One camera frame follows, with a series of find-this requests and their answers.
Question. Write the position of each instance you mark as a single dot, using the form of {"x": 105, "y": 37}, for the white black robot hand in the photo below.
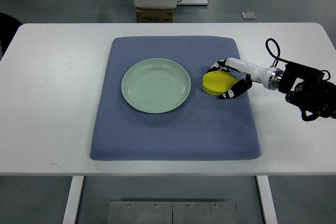
{"x": 247, "y": 74}

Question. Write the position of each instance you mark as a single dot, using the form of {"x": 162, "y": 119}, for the yellow starfruit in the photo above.
{"x": 218, "y": 82}

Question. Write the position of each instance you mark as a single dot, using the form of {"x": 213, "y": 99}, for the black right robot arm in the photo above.
{"x": 303, "y": 86}

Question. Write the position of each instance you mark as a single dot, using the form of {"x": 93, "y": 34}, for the small grey floor plate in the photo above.
{"x": 248, "y": 15}

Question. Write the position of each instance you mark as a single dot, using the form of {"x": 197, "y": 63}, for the pale green plate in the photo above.
{"x": 156, "y": 85}

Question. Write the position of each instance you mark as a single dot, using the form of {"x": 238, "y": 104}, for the right white table leg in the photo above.
{"x": 266, "y": 199}

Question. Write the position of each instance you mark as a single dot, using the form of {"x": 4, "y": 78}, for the white table leg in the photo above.
{"x": 266, "y": 199}
{"x": 73, "y": 201}

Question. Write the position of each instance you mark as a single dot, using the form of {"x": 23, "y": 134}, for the blue textured mat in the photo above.
{"x": 203, "y": 128}

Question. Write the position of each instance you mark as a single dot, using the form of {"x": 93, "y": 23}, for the brown cardboard box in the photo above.
{"x": 154, "y": 15}

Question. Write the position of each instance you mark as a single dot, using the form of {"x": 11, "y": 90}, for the left white table leg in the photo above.
{"x": 73, "y": 201}

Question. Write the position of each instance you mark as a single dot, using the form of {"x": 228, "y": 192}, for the dark chair at left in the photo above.
{"x": 9, "y": 27}

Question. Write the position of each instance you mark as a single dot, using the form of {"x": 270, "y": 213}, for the aluminium rail on floor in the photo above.
{"x": 192, "y": 3}

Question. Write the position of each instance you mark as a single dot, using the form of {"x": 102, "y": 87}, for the metal base plate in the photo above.
{"x": 172, "y": 212}

